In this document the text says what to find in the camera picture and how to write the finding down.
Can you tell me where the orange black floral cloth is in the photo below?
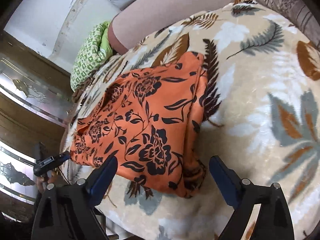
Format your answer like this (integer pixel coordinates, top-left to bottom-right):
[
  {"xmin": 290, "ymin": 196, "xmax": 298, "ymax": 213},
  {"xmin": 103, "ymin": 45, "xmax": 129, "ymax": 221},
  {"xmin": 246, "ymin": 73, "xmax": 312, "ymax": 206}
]
[{"xmin": 70, "ymin": 51, "xmax": 208, "ymax": 198}]

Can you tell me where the person's left hand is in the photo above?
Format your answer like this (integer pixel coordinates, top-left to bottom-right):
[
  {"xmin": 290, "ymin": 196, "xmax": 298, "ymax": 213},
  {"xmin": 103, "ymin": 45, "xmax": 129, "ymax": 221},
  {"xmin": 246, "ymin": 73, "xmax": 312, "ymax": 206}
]
[{"xmin": 36, "ymin": 171, "xmax": 58, "ymax": 193}]

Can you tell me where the wooden glass cabinet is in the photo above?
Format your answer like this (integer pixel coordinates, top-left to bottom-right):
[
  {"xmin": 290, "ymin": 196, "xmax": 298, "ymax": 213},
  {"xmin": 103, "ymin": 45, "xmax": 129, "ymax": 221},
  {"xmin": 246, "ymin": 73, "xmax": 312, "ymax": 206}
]
[{"xmin": 1, "ymin": 31, "xmax": 72, "ymax": 222}]

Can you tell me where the beige leaf pattern blanket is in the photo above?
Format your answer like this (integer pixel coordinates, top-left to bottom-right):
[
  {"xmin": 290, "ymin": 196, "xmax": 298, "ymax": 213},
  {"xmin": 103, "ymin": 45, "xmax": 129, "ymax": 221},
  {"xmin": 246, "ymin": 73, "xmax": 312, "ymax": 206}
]
[{"xmin": 62, "ymin": 0, "xmax": 319, "ymax": 239}]

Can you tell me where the green patterned folded cloth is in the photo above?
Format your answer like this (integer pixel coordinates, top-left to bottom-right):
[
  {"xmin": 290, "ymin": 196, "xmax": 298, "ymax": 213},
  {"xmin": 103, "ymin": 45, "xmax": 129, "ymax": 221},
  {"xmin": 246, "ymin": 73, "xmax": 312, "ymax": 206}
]
[{"xmin": 70, "ymin": 21, "xmax": 113, "ymax": 91}]

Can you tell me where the pink bolster pillow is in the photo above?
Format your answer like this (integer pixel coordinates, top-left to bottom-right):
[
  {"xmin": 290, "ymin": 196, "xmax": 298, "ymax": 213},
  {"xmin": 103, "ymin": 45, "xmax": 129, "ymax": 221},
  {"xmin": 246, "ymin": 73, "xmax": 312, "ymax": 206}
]
[{"xmin": 108, "ymin": 0, "xmax": 234, "ymax": 54}]

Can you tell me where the striped beige pillow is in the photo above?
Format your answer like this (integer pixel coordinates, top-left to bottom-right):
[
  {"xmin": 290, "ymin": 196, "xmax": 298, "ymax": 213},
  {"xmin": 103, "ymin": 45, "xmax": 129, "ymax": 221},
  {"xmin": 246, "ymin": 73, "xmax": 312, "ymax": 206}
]
[{"xmin": 257, "ymin": 0, "xmax": 319, "ymax": 49}]

